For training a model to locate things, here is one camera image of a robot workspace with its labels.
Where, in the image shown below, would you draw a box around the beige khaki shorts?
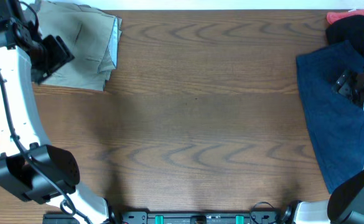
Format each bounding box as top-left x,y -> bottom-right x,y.
37,1 -> 122,91

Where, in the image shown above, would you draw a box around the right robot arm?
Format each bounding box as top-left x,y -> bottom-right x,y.
282,41 -> 364,223

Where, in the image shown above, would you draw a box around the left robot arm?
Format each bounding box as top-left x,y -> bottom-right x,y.
0,0 -> 115,223

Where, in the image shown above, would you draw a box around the folded grey shorts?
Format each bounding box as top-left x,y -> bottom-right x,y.
21,0 -> 42,22

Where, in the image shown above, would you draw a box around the navy blue shorts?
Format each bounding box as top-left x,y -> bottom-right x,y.
296,40 -> 364,193

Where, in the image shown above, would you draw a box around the black garment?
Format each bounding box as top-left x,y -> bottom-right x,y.
325,15 -> 364,58

